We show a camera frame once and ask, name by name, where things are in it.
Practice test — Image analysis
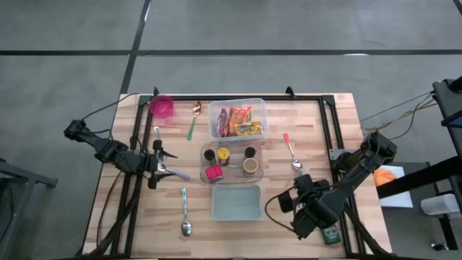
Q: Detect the orange ramen noodle packet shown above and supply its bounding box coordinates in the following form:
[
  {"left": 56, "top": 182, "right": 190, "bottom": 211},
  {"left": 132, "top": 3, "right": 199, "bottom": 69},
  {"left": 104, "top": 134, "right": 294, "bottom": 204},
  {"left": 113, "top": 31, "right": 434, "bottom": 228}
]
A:
[{"left": 227, "top": 105, "right": 253, "bottom": 127}]

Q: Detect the spoon teal striped handle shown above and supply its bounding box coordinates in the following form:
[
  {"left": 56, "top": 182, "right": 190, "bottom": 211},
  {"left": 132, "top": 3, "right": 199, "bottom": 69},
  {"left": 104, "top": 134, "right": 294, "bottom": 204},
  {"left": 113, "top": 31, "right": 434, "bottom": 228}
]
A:
[{"left": 180, "top": 184, "right": 193, "bottom": 238}]

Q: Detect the spice jar tan lid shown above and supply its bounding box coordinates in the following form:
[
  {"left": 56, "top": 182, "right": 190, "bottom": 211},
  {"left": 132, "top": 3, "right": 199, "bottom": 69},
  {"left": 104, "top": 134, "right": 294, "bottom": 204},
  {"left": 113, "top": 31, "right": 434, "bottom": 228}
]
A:
[{"left": 242, "top": 157, "right": 259, "bottom": 177}]

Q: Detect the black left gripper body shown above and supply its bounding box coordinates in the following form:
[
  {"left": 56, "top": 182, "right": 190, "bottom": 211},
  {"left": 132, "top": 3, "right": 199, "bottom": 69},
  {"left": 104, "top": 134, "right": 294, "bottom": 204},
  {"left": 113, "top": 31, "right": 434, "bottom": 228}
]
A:
[{"left": 139, "top": 139, "right": 163, "bottom": 191}]

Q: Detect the clear acrylic handled bin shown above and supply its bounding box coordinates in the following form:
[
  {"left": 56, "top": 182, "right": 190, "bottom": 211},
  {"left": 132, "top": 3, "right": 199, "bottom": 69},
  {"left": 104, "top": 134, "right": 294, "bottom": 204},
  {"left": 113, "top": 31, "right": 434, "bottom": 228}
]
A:
[{"left": 199, "top": 142, "right": 264, "bottom": 185}]

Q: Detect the gold spoon green handle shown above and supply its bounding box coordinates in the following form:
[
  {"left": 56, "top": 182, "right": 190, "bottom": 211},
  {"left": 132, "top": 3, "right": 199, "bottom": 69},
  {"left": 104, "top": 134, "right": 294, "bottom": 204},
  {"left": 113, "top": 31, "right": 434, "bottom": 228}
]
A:
[{"left": 186, "top": 100, "right": 202, "bottom": 141}]

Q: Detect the white paper sheet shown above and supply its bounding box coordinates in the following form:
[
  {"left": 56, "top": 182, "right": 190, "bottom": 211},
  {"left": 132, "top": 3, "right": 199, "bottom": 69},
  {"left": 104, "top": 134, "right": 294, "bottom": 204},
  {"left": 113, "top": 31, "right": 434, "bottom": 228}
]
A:
[{"left": 370, "top": 164, "right": 414, "bottom": 209}]

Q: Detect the red ramen noodle packet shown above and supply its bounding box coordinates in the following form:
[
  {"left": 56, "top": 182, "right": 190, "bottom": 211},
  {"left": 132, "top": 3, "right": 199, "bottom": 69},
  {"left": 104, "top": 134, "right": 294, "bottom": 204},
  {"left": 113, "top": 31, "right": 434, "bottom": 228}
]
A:
[{"left": 215, "top": 108, "right": 229, "bottom": 138}]

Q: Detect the black aluminium table frame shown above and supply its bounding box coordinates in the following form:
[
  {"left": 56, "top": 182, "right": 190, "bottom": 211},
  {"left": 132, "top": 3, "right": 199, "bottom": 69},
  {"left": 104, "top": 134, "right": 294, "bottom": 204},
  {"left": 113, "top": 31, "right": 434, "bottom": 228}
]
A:
[{"left": 74, "top": 86, "right": 394, "bottom": 259}]

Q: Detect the orange cloth object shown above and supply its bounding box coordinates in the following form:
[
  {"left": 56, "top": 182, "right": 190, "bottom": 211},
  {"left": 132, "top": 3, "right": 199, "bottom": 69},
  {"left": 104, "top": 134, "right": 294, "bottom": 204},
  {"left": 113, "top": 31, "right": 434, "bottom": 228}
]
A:
[{"left": 372, "top": 168, "right": 397, "bottom": 188}]

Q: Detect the plain silver spoon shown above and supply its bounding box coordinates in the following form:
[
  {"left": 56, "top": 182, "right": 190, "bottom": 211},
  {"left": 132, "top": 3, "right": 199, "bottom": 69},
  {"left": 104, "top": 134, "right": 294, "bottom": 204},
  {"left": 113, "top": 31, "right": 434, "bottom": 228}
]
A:
[{"left": 154, "top": 125, "right": 167, "bottom": 163}]

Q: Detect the grey plastic bin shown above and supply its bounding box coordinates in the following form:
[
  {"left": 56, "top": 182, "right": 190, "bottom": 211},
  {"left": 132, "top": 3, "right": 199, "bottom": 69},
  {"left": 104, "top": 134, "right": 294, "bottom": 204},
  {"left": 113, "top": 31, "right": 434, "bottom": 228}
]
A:
[{"left": 212, "top": 184, "right": 263, "bottom": 222}]

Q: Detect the black workstation stand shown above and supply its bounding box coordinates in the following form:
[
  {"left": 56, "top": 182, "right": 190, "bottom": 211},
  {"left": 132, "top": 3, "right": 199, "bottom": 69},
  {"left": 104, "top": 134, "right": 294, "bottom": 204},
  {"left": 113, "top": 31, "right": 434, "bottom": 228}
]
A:
[{"left": 377, "top": 75, "right": 462, "bottom": 214}]

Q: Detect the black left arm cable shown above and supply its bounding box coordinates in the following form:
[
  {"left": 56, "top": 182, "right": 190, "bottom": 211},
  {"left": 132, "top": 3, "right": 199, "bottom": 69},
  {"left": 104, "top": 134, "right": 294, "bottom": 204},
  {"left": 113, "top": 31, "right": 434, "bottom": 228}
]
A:
[{"left": 77, "top": 92, "right": 141, "bottom": 145}]

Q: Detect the spoon purple handle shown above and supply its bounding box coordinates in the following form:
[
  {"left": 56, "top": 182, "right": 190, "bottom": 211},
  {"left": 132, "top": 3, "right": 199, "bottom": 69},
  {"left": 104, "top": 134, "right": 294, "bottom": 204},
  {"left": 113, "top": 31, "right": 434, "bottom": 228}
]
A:
[{"left": 157, "top": 162, "right": 191, "bottom": 181}]

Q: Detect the spoon red handle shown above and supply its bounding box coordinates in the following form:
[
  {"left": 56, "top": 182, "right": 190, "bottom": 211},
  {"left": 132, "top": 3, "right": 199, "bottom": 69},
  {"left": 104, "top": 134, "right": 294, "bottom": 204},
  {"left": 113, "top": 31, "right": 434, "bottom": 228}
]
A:
[{"left": 282, "top": 132, "right": 304, "bottom": 171}]

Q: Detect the white plastic container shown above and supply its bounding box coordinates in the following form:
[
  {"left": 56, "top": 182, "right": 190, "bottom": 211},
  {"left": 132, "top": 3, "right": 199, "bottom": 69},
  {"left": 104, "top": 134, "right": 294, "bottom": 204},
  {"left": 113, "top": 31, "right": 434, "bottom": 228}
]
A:
[{"left": 420, "top": 194, "right": 461, "bottom": 217}]

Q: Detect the pink plastic bowl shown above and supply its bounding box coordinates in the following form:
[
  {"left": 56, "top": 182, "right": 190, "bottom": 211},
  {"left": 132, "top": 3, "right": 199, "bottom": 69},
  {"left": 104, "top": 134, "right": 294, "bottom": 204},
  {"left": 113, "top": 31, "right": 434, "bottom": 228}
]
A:
[{"left": 149, "top": 95, "right": 175, "bottom": 119}]

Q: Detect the grey metal stand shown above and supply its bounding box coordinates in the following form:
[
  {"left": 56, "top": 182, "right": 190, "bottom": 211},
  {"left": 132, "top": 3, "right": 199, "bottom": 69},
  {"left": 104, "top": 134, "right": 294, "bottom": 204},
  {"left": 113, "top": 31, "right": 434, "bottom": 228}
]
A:
[{"left": 0, "top": 154, "right": 58, "bottom": 260}]

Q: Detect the deep clear plastic tub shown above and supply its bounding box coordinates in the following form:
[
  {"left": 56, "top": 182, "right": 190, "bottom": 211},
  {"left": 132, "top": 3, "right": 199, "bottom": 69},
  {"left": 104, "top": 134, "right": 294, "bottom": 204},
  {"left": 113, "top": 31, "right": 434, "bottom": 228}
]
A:
[{"left": 208, "top": 97, "right": 270, "bottom": 142}]

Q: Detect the thin wire bundle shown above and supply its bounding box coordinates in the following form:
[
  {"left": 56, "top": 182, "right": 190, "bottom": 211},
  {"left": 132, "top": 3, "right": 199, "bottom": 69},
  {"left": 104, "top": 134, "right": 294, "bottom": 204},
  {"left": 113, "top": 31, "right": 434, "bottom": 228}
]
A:
[{"left": 360, "top": 90, "right": 438, "bottom": 142}]

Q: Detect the spice jar yellow lid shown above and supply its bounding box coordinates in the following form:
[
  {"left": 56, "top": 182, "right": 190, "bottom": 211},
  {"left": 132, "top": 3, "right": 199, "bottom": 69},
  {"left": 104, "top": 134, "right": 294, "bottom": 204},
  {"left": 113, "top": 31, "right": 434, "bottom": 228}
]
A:
[{"left": 217, "top": 147, "right": 231, "bottom": 166}]

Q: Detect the green metal tin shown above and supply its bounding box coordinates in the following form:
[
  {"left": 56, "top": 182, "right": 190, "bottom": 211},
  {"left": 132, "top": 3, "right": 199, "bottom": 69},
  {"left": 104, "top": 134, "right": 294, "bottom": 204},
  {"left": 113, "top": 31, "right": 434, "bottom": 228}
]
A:
[{"left": 322, "top": 224, "right": 342, "bottom": 246}]

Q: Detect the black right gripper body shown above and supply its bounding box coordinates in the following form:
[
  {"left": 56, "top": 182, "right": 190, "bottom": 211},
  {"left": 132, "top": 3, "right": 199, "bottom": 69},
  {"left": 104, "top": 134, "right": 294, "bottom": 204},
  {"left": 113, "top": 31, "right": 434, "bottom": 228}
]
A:
[{"left": 278, "top": 174, "right": 328, "bottom": 214}]

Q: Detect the spice tin red lid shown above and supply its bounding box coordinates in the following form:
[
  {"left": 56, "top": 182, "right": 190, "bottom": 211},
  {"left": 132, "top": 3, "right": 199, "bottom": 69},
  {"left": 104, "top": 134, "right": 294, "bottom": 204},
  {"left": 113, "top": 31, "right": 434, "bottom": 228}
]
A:
[{"left": 205, "top": 165, "right": 225, "bottom": 183}]

